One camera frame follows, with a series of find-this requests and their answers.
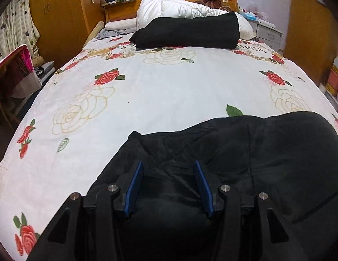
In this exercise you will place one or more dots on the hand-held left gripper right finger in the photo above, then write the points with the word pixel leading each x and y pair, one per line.
pixel 204 187

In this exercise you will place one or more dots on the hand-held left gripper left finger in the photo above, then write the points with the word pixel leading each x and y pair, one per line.
pixel 135 187

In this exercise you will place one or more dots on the black padded jacket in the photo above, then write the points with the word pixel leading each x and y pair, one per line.
pixel 267 155

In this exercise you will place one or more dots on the bed with floral sheet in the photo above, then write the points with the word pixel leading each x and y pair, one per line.
pixel 163 87

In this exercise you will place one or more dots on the dark storage box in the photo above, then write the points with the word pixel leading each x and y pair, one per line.
pixel 45 72

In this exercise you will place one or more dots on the grey crumpled cloth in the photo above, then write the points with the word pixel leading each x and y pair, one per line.
pixel 111 33

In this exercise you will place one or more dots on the folded black blanket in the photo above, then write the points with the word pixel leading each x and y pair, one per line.
pixel 185 32

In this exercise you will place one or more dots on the small brown plush toy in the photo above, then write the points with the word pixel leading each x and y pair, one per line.
pixel 37 60

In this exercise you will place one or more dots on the red plaid hanging cloth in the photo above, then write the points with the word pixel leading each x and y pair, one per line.
pixel 23 70

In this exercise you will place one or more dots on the white pillow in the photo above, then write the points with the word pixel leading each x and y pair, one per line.
pixel 120 24

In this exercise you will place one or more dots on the white nightstand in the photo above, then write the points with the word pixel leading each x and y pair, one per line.
pixel 267 35

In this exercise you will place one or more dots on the pile of cardboard boxes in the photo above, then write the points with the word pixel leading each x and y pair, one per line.
pixel 335 78

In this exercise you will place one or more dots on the wooden headboard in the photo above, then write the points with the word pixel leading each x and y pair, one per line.
pixel 120 13

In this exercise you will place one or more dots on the clutter on nightstand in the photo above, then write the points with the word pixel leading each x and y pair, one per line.
pixel 252 13

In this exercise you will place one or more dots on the white duvet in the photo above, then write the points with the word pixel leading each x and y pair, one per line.
pixel 171 8

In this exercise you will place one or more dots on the dotted curtain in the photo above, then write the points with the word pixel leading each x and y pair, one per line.
pixel 13 27

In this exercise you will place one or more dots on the beige padded bed rail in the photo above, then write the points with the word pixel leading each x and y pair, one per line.
pixel 94 32

